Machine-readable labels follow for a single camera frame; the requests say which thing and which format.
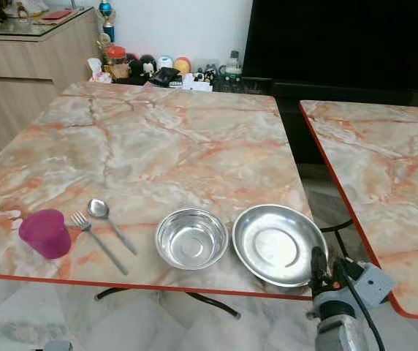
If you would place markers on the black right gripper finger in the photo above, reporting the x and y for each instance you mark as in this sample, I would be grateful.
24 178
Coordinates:
318 266

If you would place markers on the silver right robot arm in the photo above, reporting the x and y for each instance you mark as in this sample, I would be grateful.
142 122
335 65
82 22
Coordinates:
340 337

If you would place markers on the steel plate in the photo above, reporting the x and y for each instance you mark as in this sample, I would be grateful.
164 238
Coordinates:
276 245

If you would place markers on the marble pattern red-edged side table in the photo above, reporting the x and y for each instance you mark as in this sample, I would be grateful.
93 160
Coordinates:
384 168

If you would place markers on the steel bowl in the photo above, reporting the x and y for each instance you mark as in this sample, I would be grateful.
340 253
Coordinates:
192 239

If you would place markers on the purple plastic cup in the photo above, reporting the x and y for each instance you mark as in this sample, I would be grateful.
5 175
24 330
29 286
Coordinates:
46 235

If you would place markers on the steel fork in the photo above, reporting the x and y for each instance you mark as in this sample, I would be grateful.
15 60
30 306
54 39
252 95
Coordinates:
98 243

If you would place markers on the steel spoon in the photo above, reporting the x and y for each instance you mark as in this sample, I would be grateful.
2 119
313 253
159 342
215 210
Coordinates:
98 208

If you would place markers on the small clear bottle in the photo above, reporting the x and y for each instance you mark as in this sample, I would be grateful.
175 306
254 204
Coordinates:
232 64

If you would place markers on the black television screen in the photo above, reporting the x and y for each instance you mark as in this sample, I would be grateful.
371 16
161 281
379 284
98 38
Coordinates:
333 40

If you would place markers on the light wooden cabinet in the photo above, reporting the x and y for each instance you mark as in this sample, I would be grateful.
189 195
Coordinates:
26 80

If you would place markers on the black pouch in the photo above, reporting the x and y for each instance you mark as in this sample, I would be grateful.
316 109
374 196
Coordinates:
167 77

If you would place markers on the orange round toy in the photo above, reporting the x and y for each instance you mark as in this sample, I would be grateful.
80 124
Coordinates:
182 65

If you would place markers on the white round toy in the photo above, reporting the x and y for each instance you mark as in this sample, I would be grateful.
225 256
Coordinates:
165 61

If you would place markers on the red-lidded jar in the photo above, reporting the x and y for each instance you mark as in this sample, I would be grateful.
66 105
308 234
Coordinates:
116 62

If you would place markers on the red flat book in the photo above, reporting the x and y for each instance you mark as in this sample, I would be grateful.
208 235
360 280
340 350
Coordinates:
57 14

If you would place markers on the blue and gold trophy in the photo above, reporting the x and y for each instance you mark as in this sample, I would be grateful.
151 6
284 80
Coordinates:
107 16

